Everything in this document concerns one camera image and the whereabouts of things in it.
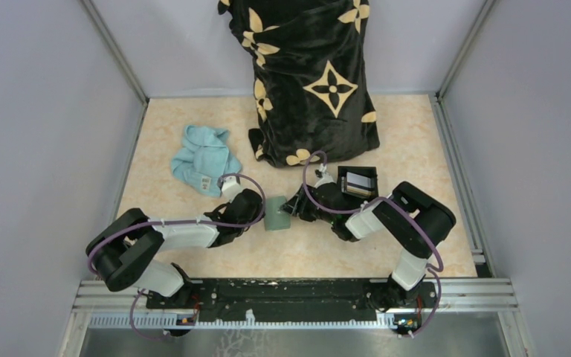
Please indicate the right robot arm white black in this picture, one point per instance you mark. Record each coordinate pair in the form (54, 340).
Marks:
(416, 220)

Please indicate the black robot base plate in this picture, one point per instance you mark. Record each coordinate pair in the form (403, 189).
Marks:
(284, 300)

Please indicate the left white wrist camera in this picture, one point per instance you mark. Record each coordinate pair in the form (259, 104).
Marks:
(230, 187)

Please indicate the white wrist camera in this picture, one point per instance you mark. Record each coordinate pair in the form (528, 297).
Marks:
(230, 187)
(323, 177)

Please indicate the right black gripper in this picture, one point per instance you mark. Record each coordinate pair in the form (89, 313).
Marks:
(297, 205)

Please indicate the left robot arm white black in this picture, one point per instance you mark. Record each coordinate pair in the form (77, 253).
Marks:
(123, 255)

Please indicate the stack of cards in tray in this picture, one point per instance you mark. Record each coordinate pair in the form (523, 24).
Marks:
(357, 185)

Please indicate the white slotted cable duct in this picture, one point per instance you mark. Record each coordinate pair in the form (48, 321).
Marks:
(173, 321)

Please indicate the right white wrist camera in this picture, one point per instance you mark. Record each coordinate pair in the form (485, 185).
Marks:
(323, 177)

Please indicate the black beige flower-patterned blanket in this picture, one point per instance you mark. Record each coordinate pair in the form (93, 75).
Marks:
(310, 85)

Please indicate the black card tray box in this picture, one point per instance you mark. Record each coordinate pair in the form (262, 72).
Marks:
(370, 172)

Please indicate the light blue cloth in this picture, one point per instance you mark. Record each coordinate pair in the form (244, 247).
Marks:
(203, 158)

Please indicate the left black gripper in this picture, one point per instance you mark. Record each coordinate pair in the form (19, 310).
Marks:
(257, 213)

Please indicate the aluminium frame rail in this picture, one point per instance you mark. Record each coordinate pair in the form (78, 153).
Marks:
(453, 294)

